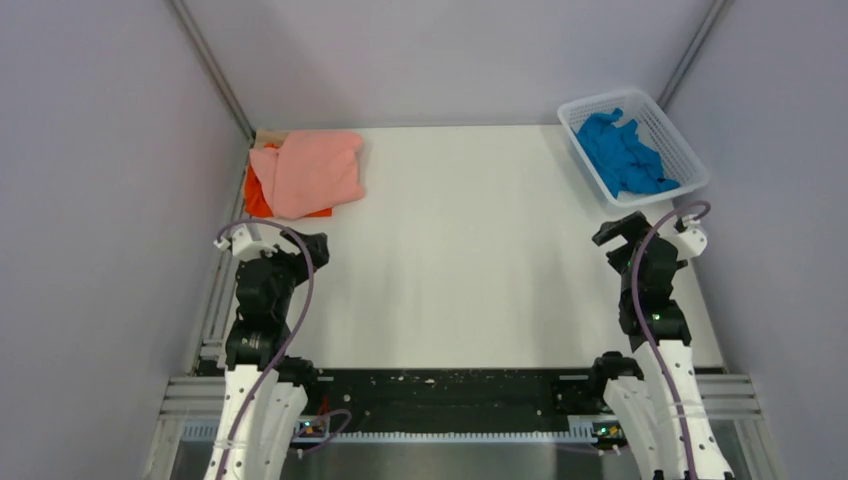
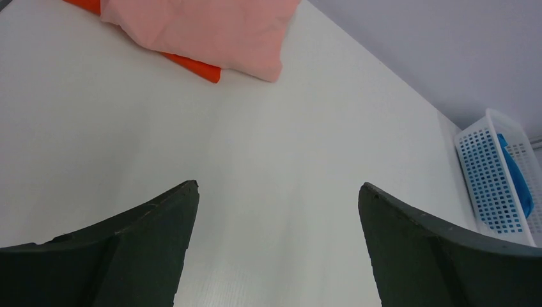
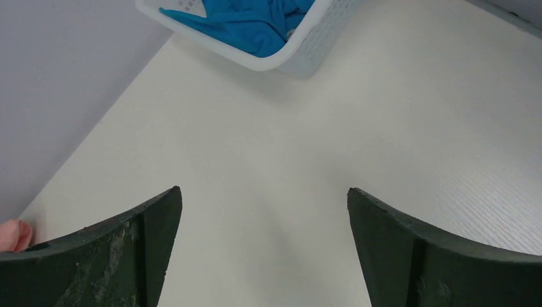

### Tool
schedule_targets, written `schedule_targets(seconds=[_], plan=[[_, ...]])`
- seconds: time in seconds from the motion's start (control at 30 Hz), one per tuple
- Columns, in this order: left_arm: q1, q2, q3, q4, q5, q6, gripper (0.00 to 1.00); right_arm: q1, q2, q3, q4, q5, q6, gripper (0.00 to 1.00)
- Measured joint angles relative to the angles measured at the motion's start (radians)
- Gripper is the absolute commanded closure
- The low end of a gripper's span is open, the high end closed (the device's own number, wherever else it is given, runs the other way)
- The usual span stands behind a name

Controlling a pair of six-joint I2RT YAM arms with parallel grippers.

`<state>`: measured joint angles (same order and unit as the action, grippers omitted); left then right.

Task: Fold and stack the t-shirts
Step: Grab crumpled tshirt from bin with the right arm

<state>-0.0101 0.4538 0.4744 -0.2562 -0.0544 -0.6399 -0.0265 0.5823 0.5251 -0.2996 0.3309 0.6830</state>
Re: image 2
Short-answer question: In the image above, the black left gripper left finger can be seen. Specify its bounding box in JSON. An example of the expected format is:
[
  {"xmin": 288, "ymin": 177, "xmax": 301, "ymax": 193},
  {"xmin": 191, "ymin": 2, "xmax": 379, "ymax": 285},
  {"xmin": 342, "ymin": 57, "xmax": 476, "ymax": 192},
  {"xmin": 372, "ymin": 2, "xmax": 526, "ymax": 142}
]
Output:
[{"xmin": 1, "ymin": 180, "xmax": 199, "ymax": 306}]

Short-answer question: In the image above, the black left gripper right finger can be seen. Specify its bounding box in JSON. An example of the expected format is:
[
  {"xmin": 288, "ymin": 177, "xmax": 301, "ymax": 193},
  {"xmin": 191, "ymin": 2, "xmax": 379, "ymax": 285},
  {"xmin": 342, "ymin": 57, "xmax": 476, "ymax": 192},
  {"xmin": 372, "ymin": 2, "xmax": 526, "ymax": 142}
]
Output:
[{"xmin": 358, "ymin": 183, "xmax": 541, "ymax": 306}]

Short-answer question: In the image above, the blue t shirt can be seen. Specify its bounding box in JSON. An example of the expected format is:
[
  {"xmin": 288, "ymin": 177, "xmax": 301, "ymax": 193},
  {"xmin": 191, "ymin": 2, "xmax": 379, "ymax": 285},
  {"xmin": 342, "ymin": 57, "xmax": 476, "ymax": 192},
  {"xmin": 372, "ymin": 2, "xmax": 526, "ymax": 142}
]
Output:
[{"xmin": 497, "ymin": 134, "xmax": 534, "ymax": 218}]

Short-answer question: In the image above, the white plastic basket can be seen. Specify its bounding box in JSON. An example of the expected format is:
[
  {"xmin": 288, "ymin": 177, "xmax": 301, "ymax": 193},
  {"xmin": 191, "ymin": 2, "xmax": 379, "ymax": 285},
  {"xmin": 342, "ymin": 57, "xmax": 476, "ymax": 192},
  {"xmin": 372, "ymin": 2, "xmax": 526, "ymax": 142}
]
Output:
[{"xmin": 454, "ymin": 109, "xmax": 541, "ymax": 248}]

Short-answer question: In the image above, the orange folded t shirt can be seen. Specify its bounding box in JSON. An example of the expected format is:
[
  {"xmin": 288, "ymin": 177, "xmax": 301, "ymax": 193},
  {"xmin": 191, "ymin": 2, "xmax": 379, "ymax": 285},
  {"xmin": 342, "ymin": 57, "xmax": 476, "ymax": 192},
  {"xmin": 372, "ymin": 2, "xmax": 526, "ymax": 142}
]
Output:
[{"xmin": 64, "ymin": 0, "xmax": 222, "ymax": 84}]

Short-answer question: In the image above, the pink folded t shirt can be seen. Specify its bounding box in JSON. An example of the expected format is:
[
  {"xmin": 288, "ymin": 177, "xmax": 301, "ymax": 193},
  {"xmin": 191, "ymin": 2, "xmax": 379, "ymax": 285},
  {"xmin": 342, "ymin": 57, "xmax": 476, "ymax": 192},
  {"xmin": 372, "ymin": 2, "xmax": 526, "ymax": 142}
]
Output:
[{"xmin": 100, "ymin": 1, "xmax": 300, "ymax": 83}]

